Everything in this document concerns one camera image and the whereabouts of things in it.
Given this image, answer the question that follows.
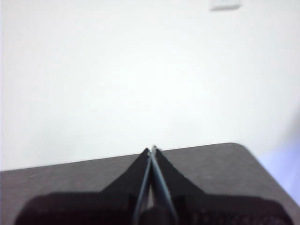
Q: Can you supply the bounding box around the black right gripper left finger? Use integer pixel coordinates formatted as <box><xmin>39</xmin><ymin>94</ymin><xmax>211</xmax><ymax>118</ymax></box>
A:
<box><xmin>14</xmin><ymin>147</ymin><xmax>151</xmax><ymax>225</ymax></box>

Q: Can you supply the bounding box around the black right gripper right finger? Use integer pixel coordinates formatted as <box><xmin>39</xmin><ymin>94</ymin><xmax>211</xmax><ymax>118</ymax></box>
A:
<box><xmin>151</xmin><ymin>145</ymin><xmax>293</xmax><ymax>225</ymax></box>

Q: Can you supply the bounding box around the white wall socket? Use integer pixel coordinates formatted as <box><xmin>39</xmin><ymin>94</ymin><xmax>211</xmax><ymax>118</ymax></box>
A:
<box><xmin>209</xmin><ymin>0</ymin><xmax>242</xmax><ymax>12</ymax></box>

